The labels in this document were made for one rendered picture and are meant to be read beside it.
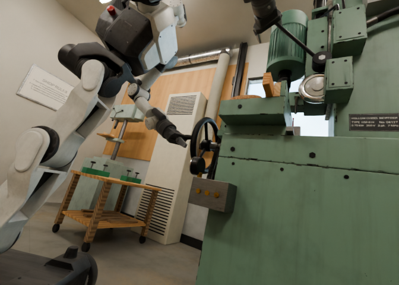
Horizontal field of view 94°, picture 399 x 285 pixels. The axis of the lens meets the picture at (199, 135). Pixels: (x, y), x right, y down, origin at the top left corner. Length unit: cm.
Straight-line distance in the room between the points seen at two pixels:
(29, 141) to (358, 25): 118
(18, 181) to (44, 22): 296
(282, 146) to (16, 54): 323
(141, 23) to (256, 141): 67
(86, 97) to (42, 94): 252
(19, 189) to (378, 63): 128
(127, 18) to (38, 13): 273
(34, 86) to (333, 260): 334
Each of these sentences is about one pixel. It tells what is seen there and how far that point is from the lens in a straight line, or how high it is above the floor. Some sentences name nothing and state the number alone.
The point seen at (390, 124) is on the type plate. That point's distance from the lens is 79.
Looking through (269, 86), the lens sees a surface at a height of 90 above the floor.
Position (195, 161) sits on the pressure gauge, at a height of 67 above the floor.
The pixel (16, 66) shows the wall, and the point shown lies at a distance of 335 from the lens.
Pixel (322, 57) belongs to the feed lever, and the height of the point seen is 112.
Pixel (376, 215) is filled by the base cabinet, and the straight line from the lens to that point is 61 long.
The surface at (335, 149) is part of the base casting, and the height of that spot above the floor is 76.
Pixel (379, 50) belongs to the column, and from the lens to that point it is 93.
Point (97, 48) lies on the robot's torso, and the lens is 99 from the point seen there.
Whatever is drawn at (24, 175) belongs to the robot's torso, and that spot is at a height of 51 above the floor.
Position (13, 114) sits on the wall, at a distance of 326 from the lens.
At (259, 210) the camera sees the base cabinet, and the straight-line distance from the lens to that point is 60.
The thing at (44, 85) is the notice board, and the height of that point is 151.
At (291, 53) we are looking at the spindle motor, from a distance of 99.
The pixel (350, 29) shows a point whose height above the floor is 119.
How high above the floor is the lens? 58
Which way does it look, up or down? 17 degrees up
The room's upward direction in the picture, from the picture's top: 12 degrees clockwise
